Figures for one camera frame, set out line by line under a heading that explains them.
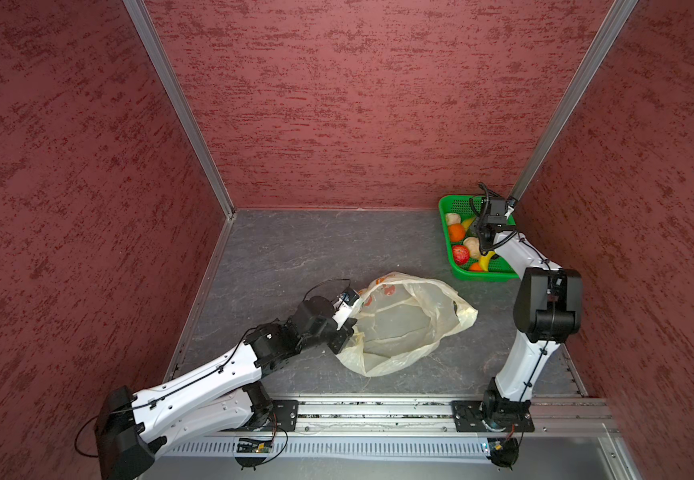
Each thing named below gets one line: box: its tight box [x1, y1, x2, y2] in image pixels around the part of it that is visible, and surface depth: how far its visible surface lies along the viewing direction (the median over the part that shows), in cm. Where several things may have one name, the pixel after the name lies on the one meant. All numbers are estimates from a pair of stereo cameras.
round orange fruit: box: [448, 223, 466, 243], surface depth 108 cm
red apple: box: [452, 244, 470, 266], surface depth 102 cm
